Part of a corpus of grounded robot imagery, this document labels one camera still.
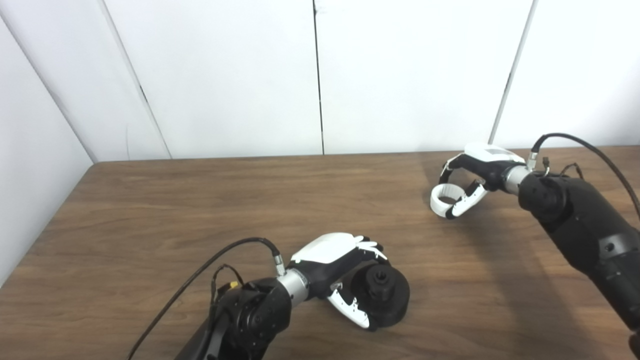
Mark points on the round black plastic part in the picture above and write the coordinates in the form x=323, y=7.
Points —
x=395, y=305

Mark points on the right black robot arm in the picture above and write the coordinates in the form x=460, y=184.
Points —
x=585, y=225

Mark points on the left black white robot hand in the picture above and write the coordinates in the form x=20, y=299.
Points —
x=325, y=267

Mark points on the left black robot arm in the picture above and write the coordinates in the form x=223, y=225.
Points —
x=250, y=320

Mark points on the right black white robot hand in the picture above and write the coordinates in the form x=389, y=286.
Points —
x=492, y=167

